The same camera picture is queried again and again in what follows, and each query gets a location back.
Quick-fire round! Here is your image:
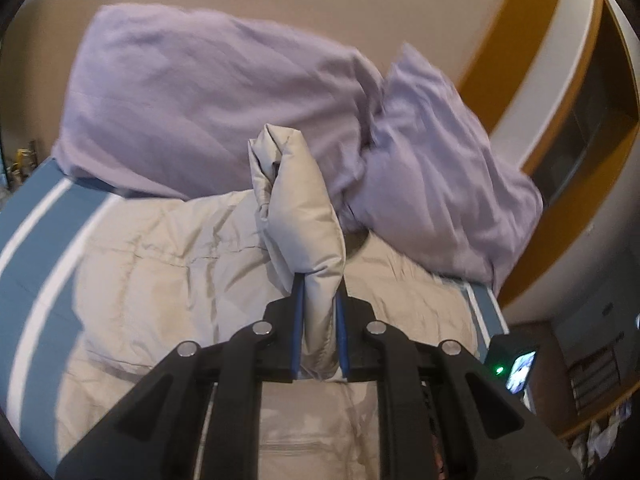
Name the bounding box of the yellow frame object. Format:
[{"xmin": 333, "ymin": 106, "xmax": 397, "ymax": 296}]
[{"xmin": 0, "ymin": 139, "xmax": 42, "ymax": 192}]

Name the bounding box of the large purple pillow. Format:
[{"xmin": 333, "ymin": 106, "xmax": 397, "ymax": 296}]
[{"xmin": 52, "ymin": 4, "xmax": 386, "ymax": 201}]

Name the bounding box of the wooden door frame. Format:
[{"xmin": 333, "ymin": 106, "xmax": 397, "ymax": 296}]
[{"xmin": 457, "ymin": 0, "xmax": 640, "ymax": 311}]

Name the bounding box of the blue white striped bed sheet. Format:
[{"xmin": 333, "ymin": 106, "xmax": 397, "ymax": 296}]
[{"xmin": 0, "ymin": 157, "xmax": 511, "ymax": 480}]

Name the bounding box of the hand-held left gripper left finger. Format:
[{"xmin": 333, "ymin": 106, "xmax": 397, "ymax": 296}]
[{"xmin": 54, "ymin": 275, "xmax": 307, "ymax": 480}]

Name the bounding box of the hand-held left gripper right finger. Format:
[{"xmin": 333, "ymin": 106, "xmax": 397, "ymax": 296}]
[{"xmin": 335, "ymin": 280, "xmax": 584, "ymax": 480}]

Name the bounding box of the small purple pillow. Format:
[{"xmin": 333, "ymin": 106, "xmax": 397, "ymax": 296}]
[{"xmin": 345, "ymin": 42, "xmax": 545, "ymax": 286}]

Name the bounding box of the beige puffer jacket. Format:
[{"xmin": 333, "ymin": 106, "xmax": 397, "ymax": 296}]
[{"xmin": 75, "ymin": 122, "xmax": 488, "ymax": 480}]

